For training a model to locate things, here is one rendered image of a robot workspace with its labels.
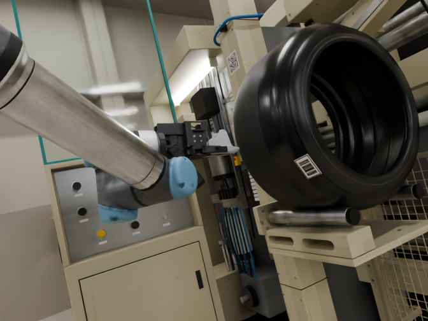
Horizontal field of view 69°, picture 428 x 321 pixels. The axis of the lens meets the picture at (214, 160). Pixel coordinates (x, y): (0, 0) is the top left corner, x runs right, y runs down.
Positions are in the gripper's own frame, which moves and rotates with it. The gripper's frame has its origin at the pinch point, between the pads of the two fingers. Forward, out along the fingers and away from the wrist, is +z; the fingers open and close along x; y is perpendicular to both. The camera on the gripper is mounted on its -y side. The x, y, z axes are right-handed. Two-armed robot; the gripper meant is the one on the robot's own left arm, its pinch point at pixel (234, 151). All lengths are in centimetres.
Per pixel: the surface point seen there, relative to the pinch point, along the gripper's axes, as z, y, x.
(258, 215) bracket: 19.3, -18.5, 23.6
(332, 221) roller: 23.4, -21.0, -5.4
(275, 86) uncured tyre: 9.8, 14.6, -7.9
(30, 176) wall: -80, 46, 372
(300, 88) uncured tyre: 14.7, 13.1, -11.4
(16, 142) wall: -92, 90, 371
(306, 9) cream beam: 49, 57, 15
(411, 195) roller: 51, -17, -10
